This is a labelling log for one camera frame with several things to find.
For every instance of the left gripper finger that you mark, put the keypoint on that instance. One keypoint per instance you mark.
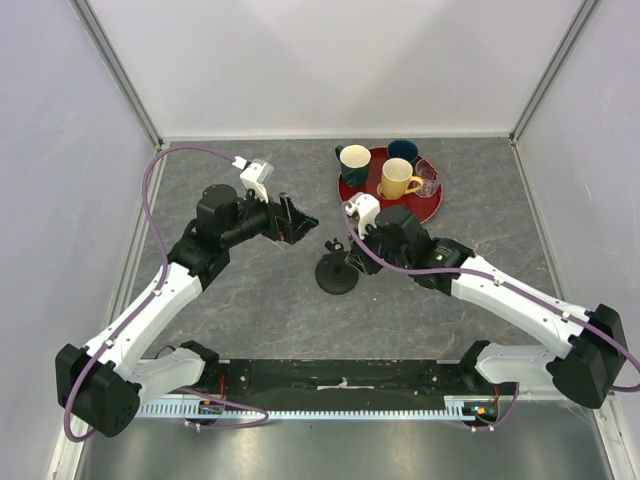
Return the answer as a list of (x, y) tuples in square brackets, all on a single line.
[(291, 213), (297, 229)]

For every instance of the green mug cream inside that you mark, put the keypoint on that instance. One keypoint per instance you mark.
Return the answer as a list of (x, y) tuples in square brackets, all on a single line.
[(354, 163)]

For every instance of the left aluminium frame post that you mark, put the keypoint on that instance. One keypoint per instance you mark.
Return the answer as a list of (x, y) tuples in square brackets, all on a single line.
[(103, 44)]

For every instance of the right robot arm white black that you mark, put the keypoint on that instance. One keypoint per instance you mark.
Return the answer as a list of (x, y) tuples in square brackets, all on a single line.
[(578, 352)]

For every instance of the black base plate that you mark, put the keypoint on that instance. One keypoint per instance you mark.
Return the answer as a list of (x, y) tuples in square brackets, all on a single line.
[(342, 385)]

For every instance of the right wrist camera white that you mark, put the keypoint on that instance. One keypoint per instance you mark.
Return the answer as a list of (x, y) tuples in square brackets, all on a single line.
[(364, 208)]

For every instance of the dark blue mug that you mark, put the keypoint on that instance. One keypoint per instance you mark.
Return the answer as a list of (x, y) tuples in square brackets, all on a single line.
[(403, 149)]

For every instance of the aluminium frame post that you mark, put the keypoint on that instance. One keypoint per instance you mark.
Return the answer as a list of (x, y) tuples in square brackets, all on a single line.
[(568, 41), (103, 44)]

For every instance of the clear glass cup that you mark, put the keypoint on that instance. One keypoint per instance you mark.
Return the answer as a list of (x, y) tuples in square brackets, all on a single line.
[(431, 179)]

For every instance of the yellow mug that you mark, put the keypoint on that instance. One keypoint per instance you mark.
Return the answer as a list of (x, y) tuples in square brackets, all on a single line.
[(398, 179)]

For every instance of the round red tray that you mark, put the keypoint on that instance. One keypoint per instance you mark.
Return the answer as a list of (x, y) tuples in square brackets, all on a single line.
[(423, 207)]

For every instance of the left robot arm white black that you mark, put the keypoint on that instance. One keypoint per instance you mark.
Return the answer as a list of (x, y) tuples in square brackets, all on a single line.
[(105, 382)]

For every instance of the black phone stand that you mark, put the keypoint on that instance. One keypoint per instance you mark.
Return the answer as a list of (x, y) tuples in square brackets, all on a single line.
[(332, 274)]

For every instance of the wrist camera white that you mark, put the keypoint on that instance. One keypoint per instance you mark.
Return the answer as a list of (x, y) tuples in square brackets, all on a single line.
[(254, 176), (364, 208)]

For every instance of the right aluminium frame post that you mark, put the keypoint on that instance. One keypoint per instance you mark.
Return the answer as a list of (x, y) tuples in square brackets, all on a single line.
[(568, 41)]

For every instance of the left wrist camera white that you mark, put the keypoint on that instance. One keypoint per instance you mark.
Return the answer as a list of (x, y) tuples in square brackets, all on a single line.
[(254, 176)]

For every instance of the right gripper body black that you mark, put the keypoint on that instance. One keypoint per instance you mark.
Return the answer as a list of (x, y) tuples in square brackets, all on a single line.
[(375, 242)]

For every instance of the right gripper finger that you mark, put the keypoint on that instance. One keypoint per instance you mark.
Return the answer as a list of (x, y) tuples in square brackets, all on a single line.
[(356, 252), (360, 262)]

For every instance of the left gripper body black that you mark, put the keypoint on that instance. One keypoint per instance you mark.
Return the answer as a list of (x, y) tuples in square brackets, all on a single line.
[(270, 224)]

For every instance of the slotted cable duct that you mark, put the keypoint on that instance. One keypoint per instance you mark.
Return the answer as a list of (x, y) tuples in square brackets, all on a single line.
[(194, 408)]

